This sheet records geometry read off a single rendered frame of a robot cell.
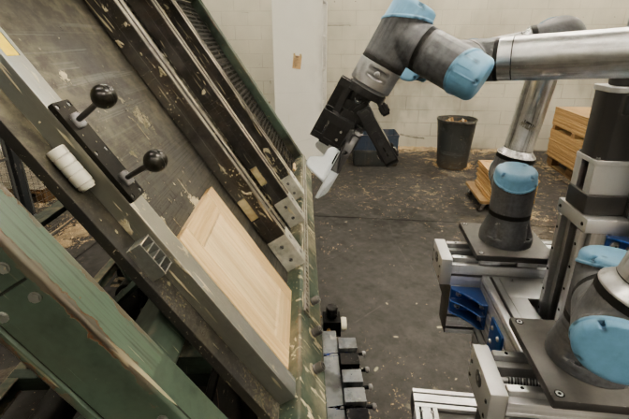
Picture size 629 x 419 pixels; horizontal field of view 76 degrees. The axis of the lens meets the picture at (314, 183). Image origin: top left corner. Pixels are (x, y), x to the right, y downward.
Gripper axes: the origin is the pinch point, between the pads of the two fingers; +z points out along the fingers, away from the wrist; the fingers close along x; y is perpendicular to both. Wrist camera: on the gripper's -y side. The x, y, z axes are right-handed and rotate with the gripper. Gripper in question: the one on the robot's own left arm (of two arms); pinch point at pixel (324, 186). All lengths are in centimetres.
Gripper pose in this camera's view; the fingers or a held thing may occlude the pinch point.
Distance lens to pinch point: 77.1
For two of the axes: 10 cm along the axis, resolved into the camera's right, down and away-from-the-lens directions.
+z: -4.7, 8.1, 3.5
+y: -8.7, -4.8, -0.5
